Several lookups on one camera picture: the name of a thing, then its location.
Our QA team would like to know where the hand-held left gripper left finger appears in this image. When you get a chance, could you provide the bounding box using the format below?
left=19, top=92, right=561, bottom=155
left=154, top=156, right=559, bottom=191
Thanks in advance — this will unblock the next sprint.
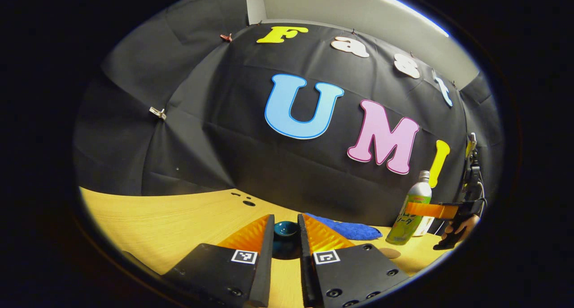
left=163, top=214, right=275, bottom=308

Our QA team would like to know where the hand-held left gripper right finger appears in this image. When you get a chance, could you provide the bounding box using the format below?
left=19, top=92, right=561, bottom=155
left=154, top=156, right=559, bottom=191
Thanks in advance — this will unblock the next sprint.
left=297, top=213, right=411, bottom=308

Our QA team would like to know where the white toaster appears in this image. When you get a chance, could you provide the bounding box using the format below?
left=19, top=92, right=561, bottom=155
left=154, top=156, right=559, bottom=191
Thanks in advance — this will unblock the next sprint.
left=413, top=216, right=435, bottom=237

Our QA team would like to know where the blue folded cloth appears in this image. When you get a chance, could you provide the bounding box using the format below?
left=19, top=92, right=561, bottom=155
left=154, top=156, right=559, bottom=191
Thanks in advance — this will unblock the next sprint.
left=305, top=213, right=383, bottom=241

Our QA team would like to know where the silver green water bottle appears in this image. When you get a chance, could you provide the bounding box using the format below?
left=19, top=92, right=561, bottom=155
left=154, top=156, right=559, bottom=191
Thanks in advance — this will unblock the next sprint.
left=386, top=170, right=432, bottom=246

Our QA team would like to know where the black backdrop cloth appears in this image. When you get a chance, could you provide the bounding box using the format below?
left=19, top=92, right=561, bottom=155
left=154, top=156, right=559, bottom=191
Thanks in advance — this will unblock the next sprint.
left=74, top=0, right=505, bottom=228

